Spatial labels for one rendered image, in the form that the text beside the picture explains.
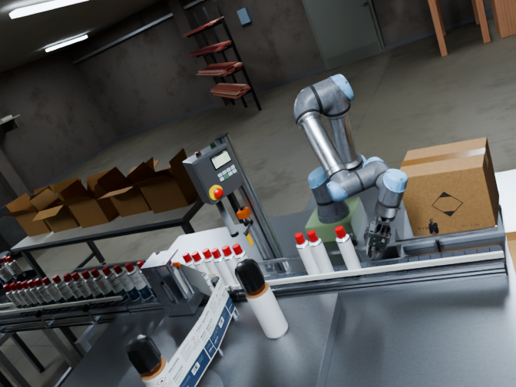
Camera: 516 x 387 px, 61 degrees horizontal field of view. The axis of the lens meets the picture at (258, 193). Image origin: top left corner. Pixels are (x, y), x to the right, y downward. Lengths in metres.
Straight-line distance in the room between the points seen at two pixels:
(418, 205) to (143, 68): 11.15
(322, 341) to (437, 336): 0.35
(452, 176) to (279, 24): 8.97
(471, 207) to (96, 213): 3.06
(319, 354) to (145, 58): 11.32
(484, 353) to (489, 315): 0.14
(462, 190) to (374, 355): 0.67
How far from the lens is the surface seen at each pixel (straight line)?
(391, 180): 1.45
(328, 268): 1.73
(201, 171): 1.69
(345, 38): 10.08
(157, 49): 12.09
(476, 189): 1.74
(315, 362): 1.47
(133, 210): 3.83
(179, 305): 1.94
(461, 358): 1.43
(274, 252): 1.94
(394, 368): 1.44
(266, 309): 1.53
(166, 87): 12.30
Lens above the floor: 1.89
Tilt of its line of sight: 22 degrees down
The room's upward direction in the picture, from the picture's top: 24 degrees counter-clockwise
